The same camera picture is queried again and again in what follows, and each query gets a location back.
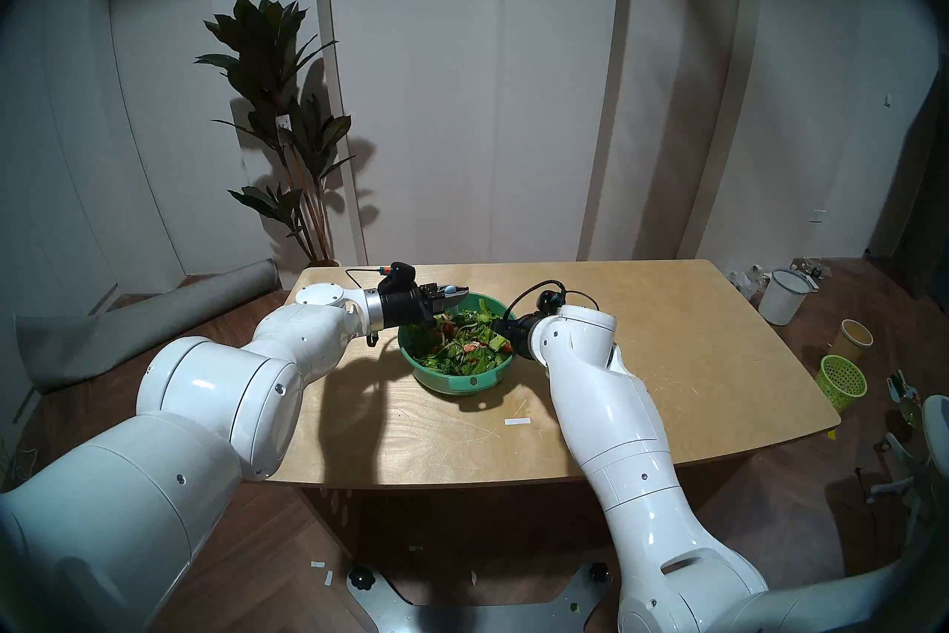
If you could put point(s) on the crumpled white trash pile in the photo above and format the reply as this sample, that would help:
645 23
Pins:
745 283

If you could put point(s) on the rolled grey carpet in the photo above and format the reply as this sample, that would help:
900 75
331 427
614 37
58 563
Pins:
141 331

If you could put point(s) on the chopped vegetable salad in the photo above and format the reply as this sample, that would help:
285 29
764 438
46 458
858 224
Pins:
467 346

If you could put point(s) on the white bucket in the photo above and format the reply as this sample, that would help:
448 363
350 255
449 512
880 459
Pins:
782 298

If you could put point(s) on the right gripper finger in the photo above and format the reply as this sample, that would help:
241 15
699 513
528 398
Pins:
502 330

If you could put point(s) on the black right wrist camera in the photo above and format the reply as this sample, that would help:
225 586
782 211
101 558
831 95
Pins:
550 302

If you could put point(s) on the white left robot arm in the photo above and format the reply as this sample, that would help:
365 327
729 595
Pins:
193 401

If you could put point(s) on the white office chair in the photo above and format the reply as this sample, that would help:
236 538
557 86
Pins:
938 431

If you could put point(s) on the yellow paper cup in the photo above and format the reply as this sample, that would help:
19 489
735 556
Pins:
852 342

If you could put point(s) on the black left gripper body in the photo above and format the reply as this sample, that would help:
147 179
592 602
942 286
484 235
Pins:
406 309

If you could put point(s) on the green salad bowl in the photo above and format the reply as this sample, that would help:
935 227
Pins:
456 384

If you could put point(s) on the black base knob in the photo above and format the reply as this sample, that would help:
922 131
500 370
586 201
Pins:
361 577
598 572

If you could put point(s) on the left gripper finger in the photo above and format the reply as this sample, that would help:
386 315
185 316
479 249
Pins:
437 305
454 290

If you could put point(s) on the green mesh basket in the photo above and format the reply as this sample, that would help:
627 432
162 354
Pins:
841 383

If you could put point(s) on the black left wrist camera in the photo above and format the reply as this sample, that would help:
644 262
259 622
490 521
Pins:
399 277

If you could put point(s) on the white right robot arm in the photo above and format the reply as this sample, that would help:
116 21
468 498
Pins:
608 431

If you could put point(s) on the tall potted plant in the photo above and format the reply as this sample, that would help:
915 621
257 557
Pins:
267 45

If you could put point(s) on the small debris pile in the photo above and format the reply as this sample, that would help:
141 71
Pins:
812 266

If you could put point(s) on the green and white floor clutter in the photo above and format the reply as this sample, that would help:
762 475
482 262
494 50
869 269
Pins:
906 401

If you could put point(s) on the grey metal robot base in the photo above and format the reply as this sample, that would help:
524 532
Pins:
482 617

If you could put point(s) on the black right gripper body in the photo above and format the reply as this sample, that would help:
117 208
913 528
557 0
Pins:
528 338

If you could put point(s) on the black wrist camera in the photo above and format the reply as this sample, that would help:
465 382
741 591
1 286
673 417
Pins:
550 302
399 277

